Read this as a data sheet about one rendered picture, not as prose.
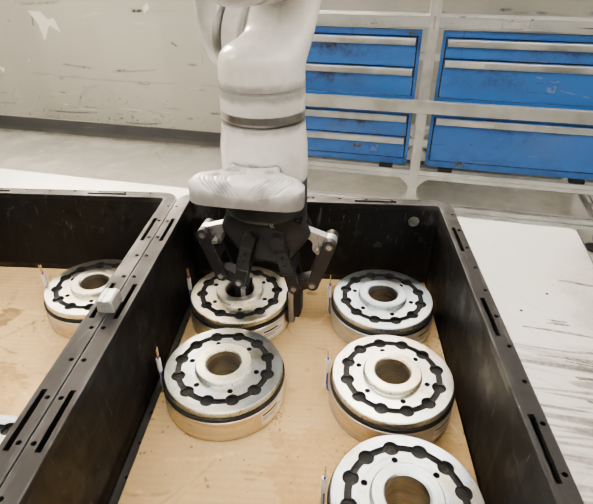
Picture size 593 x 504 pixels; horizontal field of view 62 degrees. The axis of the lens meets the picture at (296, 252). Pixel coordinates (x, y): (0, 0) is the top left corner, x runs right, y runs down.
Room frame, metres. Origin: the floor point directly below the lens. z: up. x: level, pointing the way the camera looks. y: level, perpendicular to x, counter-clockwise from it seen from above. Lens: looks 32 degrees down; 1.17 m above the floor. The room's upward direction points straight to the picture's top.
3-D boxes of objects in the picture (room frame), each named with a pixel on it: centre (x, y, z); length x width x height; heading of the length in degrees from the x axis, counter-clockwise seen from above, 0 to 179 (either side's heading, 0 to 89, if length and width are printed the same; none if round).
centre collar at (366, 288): (0.41, -0.09, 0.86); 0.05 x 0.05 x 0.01
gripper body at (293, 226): (0.41, 0.03, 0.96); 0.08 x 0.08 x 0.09
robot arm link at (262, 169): (0.39, 0.03, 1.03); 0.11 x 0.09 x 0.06; 169
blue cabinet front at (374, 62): (2.19, -0.15, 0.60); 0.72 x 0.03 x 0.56; 77
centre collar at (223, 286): (0.41, 0.06, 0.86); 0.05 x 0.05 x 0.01
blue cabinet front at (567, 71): (2.00, -0.92, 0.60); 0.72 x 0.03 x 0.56; 77
